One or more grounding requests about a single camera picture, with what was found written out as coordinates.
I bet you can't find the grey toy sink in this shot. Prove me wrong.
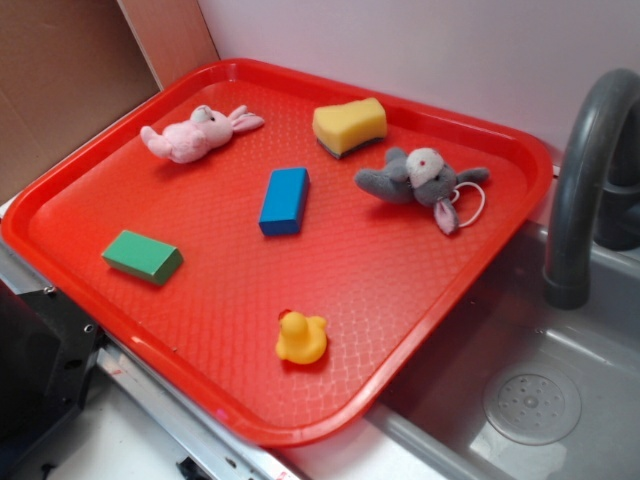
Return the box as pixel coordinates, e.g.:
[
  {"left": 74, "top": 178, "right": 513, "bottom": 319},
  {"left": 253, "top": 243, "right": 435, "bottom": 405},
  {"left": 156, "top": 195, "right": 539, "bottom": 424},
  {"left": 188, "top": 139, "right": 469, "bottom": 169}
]
[{"left": 368, "top": 224, "right": 639, "bottom": 479}]

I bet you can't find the yellow rubber duck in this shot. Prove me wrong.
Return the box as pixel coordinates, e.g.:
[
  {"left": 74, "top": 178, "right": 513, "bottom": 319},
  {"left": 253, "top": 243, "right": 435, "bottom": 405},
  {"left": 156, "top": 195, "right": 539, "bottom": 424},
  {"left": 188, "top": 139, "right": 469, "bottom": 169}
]
[{"left": 275, "top": 310, "right": 328, "bottom": 365}]

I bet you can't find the yellow sponge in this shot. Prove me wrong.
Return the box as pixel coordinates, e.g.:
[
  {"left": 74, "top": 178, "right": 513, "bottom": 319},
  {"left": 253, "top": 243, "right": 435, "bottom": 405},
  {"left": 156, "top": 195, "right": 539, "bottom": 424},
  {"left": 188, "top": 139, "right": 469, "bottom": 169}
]
[{"left": 312, "top": 98, "right": 387, "bottom": 158}]

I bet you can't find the grey toy faucet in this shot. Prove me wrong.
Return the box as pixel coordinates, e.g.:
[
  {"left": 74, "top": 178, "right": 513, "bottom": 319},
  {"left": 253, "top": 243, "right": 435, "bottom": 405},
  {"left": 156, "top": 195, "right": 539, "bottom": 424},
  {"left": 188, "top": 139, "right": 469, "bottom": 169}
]
[{"left": 543, "top": 68, "right": 639, "bottom": 310}]

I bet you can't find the pink plush bunny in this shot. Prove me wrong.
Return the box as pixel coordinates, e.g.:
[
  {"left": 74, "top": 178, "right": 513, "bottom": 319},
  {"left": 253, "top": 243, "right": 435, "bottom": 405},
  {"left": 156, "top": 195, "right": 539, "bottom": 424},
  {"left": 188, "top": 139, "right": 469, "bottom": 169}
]
[{"left": 140, "top": 105, "right": 265, "bottom": 164}]

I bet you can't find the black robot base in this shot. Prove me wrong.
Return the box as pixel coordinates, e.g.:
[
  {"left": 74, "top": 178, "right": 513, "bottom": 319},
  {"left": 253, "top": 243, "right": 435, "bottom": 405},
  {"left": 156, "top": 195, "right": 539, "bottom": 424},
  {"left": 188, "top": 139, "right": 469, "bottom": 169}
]
[{"left": 1, "top": 285, "right": 102, "bottom": 445}]

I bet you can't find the green rectangular block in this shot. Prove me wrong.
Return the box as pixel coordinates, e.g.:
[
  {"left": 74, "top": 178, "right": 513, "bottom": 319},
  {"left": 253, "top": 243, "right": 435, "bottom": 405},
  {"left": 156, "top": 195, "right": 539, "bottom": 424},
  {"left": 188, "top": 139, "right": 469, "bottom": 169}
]
[{"left": 102, "top": 230, "right": 184, "bottom": 286}]

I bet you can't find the red plastic tray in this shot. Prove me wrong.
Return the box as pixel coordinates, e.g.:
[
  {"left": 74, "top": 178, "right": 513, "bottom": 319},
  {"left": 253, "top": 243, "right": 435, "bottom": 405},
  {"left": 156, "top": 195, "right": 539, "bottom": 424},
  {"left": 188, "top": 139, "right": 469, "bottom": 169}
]
[{"left": 2, "top": 59, "right": 552, "bottom": 447}]

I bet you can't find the grey plush bunny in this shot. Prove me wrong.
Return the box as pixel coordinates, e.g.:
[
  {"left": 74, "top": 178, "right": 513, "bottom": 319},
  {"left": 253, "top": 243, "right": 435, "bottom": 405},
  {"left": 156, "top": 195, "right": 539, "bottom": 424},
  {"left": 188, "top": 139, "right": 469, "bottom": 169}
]
[{"left": 354, "top": 147, "right": 490, "bottom": 235}]

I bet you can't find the brown cardboard panel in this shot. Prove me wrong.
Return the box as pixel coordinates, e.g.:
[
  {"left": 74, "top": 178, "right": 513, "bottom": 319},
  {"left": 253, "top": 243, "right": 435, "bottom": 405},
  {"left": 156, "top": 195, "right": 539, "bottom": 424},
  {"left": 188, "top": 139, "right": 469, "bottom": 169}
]
[{"left": 1, "top": 1, "right": 219, "bottom": 201}]

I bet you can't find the blue rectangular block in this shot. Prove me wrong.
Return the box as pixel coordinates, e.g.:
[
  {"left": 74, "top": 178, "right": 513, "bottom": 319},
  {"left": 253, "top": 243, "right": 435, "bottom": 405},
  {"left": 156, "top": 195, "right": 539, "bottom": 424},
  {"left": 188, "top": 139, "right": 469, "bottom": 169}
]
[{"left": 258, "top": 167, "right": 310, "bottom": 236}]

